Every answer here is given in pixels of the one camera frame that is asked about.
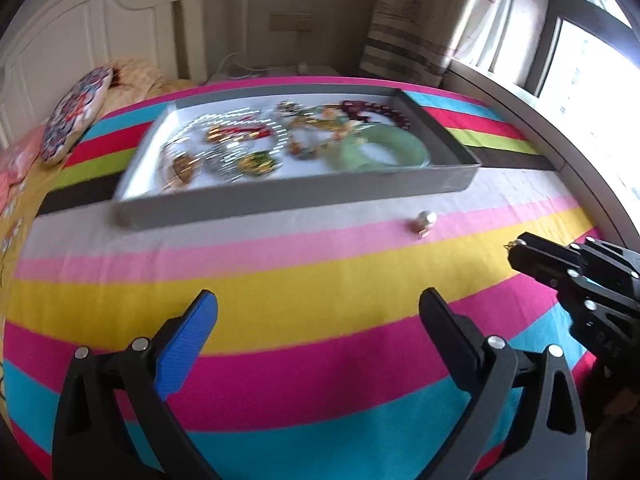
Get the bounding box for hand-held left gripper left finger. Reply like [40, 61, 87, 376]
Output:
[52, 289, 221, 480]

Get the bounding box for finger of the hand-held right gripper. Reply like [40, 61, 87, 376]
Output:
[507, 231, 640, 332]

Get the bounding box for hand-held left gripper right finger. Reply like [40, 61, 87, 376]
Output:
[419, 287, 587, 480]

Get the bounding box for small silver ring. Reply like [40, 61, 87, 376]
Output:
[412, 210, 439, 238]

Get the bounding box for green jade bangle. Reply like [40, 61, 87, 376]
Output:
[325, 127, 432, 174]

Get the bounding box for grey shallow box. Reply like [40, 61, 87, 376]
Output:
[111, 86, 482, 232]

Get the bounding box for white pearl necklace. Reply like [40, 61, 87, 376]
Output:
[172, 107, 292, 181]

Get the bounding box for green gold brooch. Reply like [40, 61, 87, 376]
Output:
[239, 151, 279, 176]

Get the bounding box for dark red bead bracelet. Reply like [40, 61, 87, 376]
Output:
[340, 100, 414, 131]

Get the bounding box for red cord bracelet gold charms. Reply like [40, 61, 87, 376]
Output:
[205, 122, 274, 144]

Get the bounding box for multicolour bead bracelet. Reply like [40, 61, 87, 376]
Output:
[287, 105, 352, 161]

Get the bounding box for striped colourful cloth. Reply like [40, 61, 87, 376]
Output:
[0, 76, 617, 480]

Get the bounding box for window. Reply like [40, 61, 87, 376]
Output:
[530, 0, 640, 231]

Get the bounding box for pink pillow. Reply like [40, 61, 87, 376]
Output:
[0, 127, 47, 211]

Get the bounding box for round patterned cushion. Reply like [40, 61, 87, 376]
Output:
[41, 67, 114, 164]

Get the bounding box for striped curtain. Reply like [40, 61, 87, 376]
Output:
[359, 0, 532, 89]

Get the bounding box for beige plush toy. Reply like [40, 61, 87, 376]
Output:
[111, 57, 174, 94]

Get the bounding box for white bed headboard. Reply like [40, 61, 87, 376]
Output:
[0, 0, 208, 136]

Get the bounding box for white cable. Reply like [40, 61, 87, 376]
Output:
[217, 52, 257, 77]

